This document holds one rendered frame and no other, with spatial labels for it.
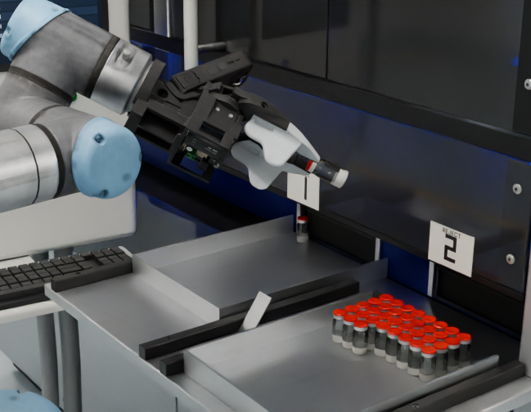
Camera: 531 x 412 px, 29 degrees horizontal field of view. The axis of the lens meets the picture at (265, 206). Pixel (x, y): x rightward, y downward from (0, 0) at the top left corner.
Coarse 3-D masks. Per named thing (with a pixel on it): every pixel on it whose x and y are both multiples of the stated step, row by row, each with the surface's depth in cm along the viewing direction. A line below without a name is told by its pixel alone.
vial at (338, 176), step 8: (320, 160) 116; (312, 168) 116; (320, 168) 116; (328, 168) 116; (336, 168) 116; (320, 176) 116; (328, 176) 116; (336, 176) 116; (344, 176) 116; (336, 184) 116
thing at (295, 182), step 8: (288, 176) 176; (296, 176) 174; (304, 176) 172; (312, 176) 170; (288, 184) 176; (296, 184) 174; (312, 184) 171; (288, 192) 177; (296, 192) 175; (312, 192) 171; (296, 200) 175; (304, 200) 173; (312, 200) 172
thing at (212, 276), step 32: (256, 224) 186; (288, 224) 190; (160, 256) 175; (192, 256) 179; (224, 256) 180; (256, 256) 180; (288, 256) 180; (320, 256) 180; (160, 288) 166; (192, 288) 167; (224, 288) 167; (256, 288) 167; (288, 288) 159; (320, 288) 164
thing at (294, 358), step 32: (288, 320) 149; (320, 320) 153; (192, 352) 140; (224, 352) 144; (256, 352) 146; (288, 352) 146; (320, 352) 146; (352, 352) 146; (224, 384) 132; (256, 384) 138; (288, 384) 138; (320, 384) 138; (352, 384) 138; (384, 384) 138; (416, 384) 138; (448, 384) 134
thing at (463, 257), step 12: (432, 228) 149; (444, 228) 147; (432, 240) 150; (444, 240) 148; (468, 240) 144; (432, 252) 150; (456, 252) 146; (468, 252) 145; (444, 264) 149; (456, 264) 147; (468, 264) 145
